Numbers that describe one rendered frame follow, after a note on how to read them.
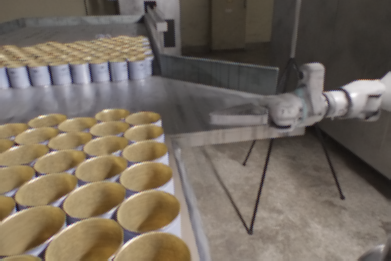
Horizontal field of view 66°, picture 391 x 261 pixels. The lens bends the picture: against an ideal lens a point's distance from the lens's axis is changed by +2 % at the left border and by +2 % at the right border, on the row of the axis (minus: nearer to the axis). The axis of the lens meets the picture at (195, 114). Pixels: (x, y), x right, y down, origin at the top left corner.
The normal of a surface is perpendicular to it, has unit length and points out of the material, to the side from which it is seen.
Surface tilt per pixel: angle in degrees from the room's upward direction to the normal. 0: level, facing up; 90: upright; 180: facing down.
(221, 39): 90
